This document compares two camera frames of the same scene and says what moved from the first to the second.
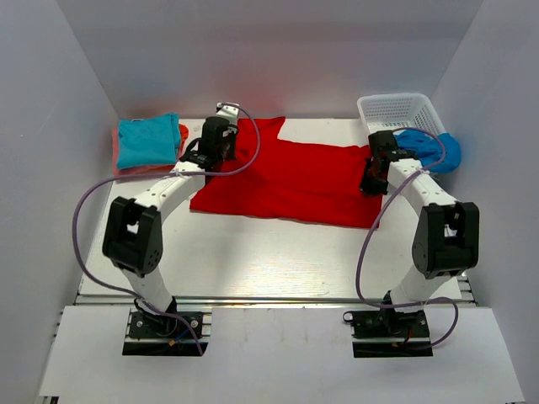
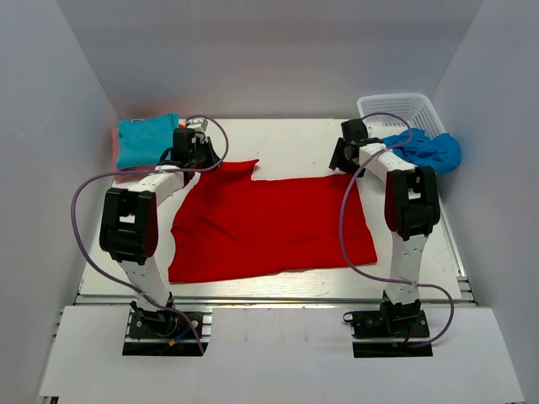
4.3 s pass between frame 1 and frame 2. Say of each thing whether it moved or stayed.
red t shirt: moved
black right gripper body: moved
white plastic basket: stayed
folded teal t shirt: stayed
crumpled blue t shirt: stayed
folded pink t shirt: stayed
